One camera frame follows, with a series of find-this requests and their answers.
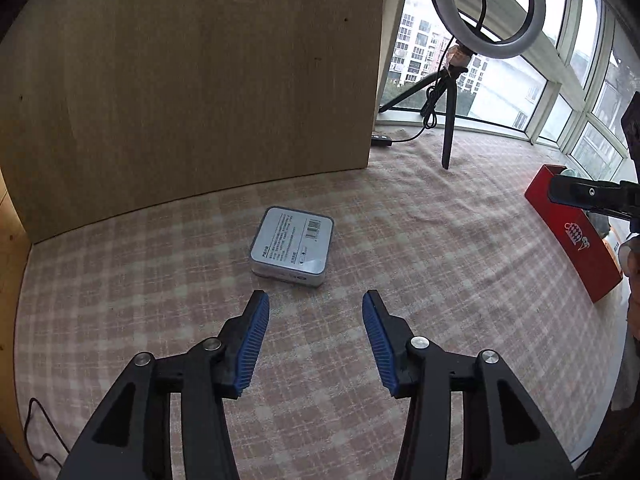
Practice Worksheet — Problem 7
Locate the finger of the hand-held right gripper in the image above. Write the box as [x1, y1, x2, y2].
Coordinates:
[547, 174, 640, 221]

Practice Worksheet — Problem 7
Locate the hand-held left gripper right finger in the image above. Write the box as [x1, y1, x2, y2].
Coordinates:
[361, 289, 578, 480]

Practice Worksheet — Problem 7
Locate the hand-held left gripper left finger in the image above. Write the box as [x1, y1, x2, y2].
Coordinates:
[56, 290, 271, 480]

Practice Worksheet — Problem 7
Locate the red cardboard box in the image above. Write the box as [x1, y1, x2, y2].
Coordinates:
[524, 164, 623, 303]

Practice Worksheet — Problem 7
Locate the white square box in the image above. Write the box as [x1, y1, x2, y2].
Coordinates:
[249, 205, 335, 288]

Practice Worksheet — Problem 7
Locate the pink plaid blanket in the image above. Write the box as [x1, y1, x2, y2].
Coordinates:
[12, 132, 626, 480]

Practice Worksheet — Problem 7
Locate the wooden cabinet panel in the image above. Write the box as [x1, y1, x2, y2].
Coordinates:
[0, 0, 392, 246]

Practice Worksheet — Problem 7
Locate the black tripod ring light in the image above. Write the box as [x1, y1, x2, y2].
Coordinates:
[377, 0, 640, 161]

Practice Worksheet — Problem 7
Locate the white ring light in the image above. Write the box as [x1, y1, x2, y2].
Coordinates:
[431, 0, 547, 56]

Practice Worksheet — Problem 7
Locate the black light cable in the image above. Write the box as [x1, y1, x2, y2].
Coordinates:
[390, 0, 488, 145]

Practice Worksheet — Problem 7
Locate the thin black cable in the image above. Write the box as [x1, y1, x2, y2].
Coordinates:
[22, 397, 66, 466]

